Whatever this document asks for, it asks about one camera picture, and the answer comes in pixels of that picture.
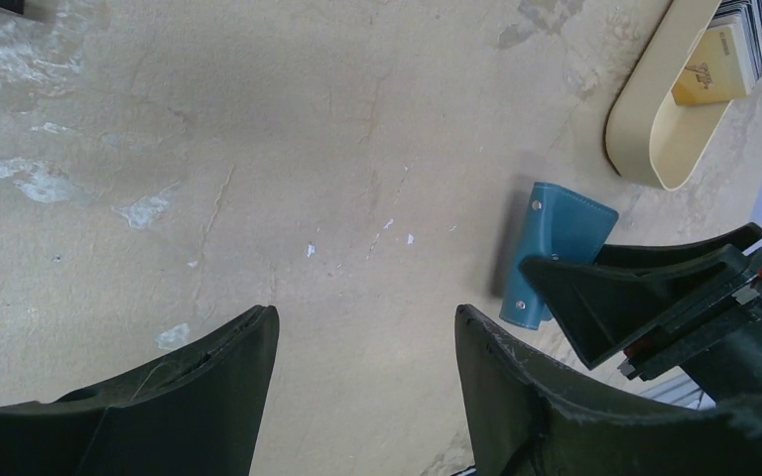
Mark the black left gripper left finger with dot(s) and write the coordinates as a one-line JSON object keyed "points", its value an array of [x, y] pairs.
{"points": [[194, 411]]}

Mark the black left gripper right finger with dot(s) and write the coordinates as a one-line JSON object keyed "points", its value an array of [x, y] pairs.
{"points": [[529, 414]]}

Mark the cream oval card tray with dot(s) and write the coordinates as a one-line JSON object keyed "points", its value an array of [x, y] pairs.
{"points": [[649, 138]]}

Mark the stack of cards in tray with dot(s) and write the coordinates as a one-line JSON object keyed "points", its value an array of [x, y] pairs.
{"points": [[727, 62]]}

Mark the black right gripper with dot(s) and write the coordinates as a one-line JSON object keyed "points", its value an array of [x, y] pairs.
{"points": [[662, 306]]}

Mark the black whiteboard clip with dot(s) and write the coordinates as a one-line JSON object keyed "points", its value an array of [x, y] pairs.
{"points": [[13, 6]]}

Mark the blue leather card holder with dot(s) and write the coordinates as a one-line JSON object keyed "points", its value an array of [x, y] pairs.
{"points": [[559, 224]]}

